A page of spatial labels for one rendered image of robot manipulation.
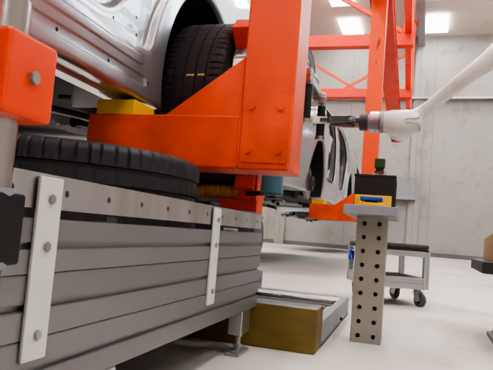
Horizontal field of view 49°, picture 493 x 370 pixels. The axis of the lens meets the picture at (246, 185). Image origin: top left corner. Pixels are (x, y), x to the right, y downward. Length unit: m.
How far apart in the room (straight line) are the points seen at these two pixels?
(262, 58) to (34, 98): 1.16
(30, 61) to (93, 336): 0.42
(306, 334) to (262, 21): 0.93
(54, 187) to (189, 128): 1.02
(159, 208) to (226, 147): 0.69
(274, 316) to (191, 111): 0.67
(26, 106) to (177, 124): 1.17
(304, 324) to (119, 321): 0.85
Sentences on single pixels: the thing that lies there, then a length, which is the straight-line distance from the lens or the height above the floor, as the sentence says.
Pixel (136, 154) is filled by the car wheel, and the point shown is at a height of 0.49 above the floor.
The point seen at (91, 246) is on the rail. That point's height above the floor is 0.30.
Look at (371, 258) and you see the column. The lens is 1.88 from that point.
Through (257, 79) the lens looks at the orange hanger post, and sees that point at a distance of 1.64.
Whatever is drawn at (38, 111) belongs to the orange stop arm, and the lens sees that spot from 0.57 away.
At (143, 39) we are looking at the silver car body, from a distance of 1.91.
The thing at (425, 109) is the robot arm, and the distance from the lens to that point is 2.45.
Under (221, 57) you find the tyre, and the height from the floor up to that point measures 0.95.
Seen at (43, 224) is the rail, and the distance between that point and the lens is 0.68.
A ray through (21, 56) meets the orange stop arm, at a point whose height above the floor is 0.49.
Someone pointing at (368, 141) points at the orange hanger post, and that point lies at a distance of 5.82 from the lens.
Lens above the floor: 0.34
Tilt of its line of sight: 5 degrees up
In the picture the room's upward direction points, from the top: 5 degrees clockwise
